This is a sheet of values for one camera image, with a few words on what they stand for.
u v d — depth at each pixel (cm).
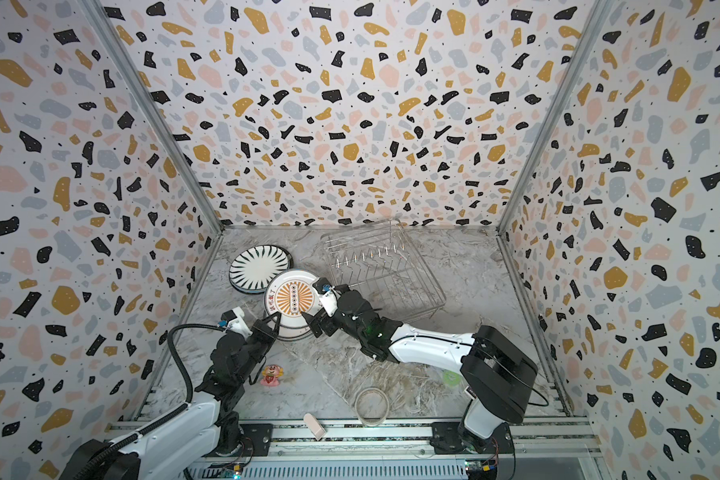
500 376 44
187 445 56
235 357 64
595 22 73
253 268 109
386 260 102
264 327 76
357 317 59
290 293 87
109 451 42
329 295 67
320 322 70
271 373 82
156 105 86
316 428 74
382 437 76
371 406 80
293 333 87
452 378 85
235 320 76
